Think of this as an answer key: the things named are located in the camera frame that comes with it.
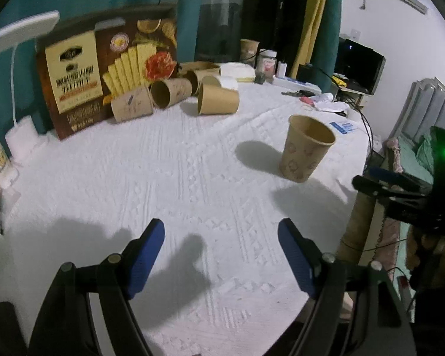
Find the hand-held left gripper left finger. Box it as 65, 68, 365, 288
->
28, 218, 166, 356

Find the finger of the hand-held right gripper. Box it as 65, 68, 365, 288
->
367, 166, 434, 190
352, 175, 431, 204

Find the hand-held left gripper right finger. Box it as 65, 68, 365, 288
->
277, 218, 418, 356

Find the plain brown paper cup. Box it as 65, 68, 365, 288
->
196, 82, 240, 115

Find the person's right hand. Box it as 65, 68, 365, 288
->
406, 226, 445, 290

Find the green cushion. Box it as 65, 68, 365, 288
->
415, 133, 436, 172

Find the blue and white card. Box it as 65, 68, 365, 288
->
329, 122, 358, 134

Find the white textured tablecloth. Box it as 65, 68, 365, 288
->
0, 70, 371, 356

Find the crumpled white paper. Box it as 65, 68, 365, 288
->
311, 93, 351, 112

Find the black monitor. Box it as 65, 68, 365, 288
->
336, 38, 386, 95

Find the teal curtain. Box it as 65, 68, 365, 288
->
311, 0, 346, 84

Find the clear jar with label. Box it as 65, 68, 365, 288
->
256, 49, 277, 83

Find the yellow curtain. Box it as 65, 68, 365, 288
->
291, 0, 331, 78

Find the white tissue stack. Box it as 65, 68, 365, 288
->
220, 63, 256, 82

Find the brown cracker box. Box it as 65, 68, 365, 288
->
35, 3, 179, 141

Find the small cardboard box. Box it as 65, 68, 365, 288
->
177, 61, 221, 77

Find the white desk lamp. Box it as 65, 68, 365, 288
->
0, 10, 60, 164

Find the beige rope post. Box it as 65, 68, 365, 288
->
336, 189, 384, 265

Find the black cable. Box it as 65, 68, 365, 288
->
350, 96, 374, 158

